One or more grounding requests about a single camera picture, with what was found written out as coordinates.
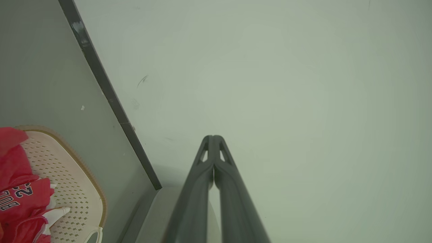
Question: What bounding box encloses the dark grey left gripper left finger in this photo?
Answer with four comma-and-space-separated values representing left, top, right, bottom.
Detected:
161, 135, 214, 243

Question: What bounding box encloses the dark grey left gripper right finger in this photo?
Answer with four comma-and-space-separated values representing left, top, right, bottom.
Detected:
213, 135, 271, 243

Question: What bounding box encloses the red basketball jersey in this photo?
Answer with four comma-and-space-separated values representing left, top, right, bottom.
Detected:
0, 127, 71, 243

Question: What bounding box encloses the cream perforated laundry basket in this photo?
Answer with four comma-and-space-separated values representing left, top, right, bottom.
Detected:
13, 125, 108, 243

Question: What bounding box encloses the dark grey wall baseboard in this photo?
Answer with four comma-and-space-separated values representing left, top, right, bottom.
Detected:
58, 0, 163, 191

